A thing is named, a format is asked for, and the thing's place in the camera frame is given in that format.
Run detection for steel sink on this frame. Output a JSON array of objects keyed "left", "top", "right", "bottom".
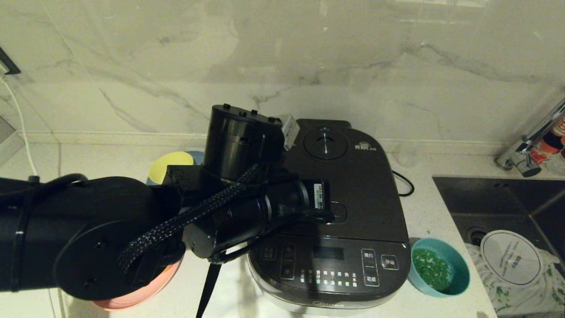
[{"left": 433, "top": 177, "right": 565, "bottom": 318}]

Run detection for chopped green bits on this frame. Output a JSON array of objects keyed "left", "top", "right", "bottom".
[{"left": 412, "top": 248, "right": 453, "bottom": 292}]

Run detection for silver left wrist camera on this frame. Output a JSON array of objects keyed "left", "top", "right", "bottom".
[{"left": 281, "top": 114, "right": 301, "bottom": 151}]

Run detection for black flat mat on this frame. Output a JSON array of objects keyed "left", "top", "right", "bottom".
[{"left": 196, "top": 264, "right": 221, "bottom": 318}]

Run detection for white cable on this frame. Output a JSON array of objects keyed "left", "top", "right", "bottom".
[{"left": 0, "top": 76, "right": 39, "bottom": 177}]

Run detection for yellow bowl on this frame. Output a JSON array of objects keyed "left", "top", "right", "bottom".
[{"left": 148, "top": 151, "right": 196, "bottom": 186}]

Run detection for chrome faucet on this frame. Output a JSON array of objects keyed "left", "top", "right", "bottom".
[{"left": 494, "top": 98, "right": 565, "bottom": 178}]

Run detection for black power cord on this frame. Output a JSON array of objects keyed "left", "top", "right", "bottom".
[{"left": 392, "top": 170, "right": 415, "bottom": 197}]

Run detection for blue plate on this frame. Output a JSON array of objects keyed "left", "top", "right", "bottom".
[{"left": 145, "top": 150, "right": 206, "bottom": 186}]

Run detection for white plastic bag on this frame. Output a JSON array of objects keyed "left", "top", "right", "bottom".
[{"left": 466, "top": 242, "right": 565, "bottom": 316}]

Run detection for pink plate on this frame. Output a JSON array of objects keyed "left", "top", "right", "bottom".
[{"left": 90, "top": 258, "right": 184, "bottom": 310}]

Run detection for teal bowl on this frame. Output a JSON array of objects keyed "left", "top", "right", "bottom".
[{"left": 408, "top": 238, "right": 471, "bottom": 297}]

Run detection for black rice cooker lid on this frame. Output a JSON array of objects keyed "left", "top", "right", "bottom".
[{"left": 274, "top": 118, "right": 410, "bottom": 243}]

